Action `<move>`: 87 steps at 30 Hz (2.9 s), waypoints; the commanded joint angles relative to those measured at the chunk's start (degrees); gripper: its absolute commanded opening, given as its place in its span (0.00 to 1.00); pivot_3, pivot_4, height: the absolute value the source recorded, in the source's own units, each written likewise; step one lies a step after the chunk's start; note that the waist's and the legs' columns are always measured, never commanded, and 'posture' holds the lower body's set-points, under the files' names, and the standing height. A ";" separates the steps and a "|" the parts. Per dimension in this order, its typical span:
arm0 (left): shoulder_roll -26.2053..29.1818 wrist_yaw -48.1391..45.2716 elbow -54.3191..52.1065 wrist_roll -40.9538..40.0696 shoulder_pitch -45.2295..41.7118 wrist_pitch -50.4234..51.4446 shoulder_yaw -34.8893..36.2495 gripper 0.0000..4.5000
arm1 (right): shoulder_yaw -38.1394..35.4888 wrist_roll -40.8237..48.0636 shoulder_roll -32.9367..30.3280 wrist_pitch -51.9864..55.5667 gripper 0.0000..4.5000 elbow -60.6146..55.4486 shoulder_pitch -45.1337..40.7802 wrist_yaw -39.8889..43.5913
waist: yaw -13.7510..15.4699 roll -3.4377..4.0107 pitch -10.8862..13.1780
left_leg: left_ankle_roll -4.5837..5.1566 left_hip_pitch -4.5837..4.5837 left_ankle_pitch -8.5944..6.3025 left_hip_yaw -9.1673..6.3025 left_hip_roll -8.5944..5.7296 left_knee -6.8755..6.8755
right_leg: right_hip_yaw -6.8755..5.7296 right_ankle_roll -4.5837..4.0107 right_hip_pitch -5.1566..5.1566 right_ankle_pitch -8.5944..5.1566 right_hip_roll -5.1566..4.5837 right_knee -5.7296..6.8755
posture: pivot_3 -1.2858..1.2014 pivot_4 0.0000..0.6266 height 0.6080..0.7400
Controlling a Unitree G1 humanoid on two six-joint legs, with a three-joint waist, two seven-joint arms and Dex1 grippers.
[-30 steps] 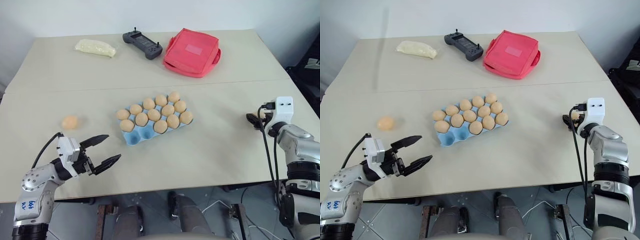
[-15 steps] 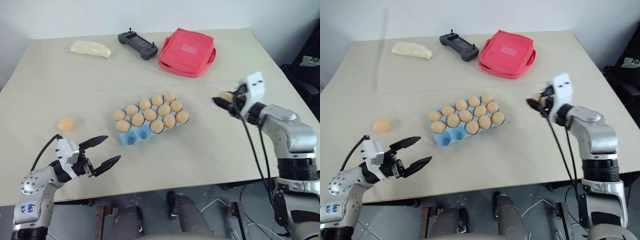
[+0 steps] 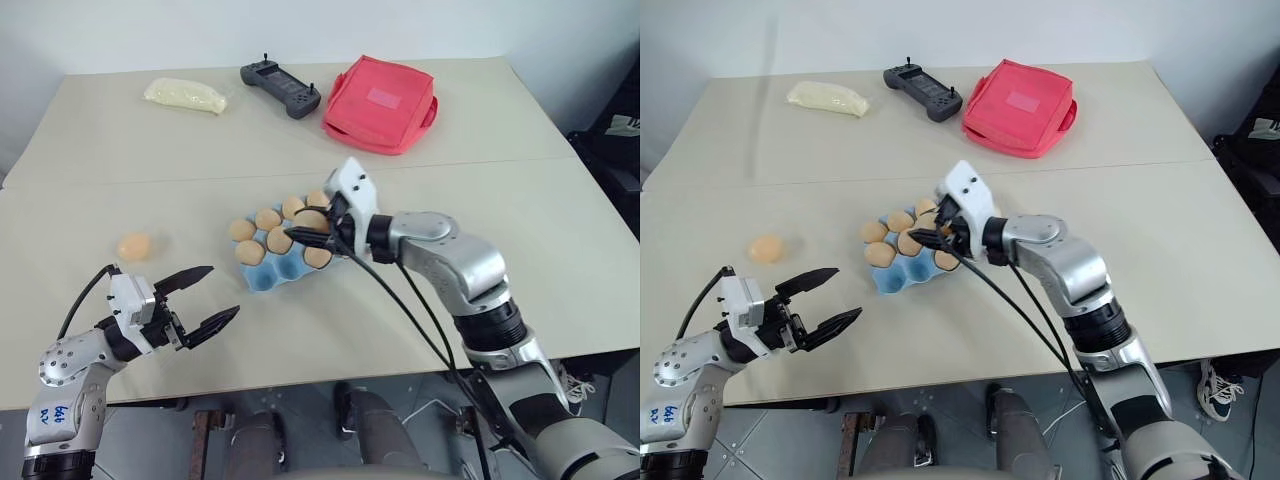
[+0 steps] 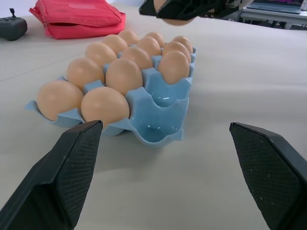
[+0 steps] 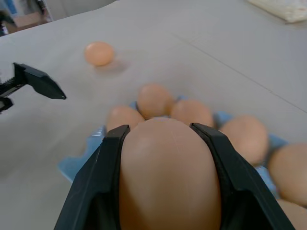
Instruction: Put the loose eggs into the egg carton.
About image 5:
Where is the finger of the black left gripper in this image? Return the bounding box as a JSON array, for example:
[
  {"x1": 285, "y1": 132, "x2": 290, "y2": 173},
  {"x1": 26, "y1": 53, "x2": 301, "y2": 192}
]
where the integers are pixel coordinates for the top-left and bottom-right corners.
[{"x1": 12, "y1": 62, "x2": 67, "y2": 100}]

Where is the brown egg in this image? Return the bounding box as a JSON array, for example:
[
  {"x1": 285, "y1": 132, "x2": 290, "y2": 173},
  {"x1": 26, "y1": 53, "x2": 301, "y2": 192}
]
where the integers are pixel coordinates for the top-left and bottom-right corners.
[
  {"x1": 83, "y1": 41, "x2": 115, "y2": 67},
  {"x1": 118, "y1": 118, "x2": 222, "y2": 230},
  {"x1": 106, "y1": 105, "x2": 146, "y2": 132},
  {"x1": 137, "y1": 83, "x2": 175, "y2": 120},
  {"x1": 267, "y1": 142, "x2": 307, "y2": 207},
  {"x1": 275, "y1": 199, "x2": 307, "y2": 230},
  {"x1": 219, "y1": 115, "x2": 269, "y2": 166},
  {"x1": 170, "y1": 99, "x2": 215, "y2": 128}
]

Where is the brown cardboard box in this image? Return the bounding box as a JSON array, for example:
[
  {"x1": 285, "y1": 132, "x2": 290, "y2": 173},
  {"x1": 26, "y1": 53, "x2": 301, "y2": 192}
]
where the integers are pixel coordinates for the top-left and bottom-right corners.
[{"x1": 4, "y1": 15, "x2": 50, "y2": 34}]

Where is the blue egg carton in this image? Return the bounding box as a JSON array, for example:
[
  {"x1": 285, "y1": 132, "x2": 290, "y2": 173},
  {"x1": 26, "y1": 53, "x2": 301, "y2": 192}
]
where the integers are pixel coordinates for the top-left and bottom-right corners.
[{"x1": 57, "y1": 94, "x2": 290, "y2": 201}]

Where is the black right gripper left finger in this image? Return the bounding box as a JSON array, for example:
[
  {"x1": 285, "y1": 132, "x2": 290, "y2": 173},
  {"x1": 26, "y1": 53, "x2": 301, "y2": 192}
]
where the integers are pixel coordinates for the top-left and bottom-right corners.
[{"x1": 53, "y1": 124, "x2": 131, "y2": 230}]

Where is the white woven cloth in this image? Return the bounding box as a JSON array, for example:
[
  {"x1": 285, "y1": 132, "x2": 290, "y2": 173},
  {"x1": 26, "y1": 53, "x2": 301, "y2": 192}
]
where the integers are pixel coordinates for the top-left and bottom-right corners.
[{"x1": 247, "y1": 0, "x2": 307, "y2": 25}]

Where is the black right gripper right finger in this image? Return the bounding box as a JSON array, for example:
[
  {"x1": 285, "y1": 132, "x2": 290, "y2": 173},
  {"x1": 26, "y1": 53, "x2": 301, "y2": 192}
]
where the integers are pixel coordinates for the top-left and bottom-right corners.
[{"x1": 189, "y1": 122, "x2": 296, "y2": 230}]

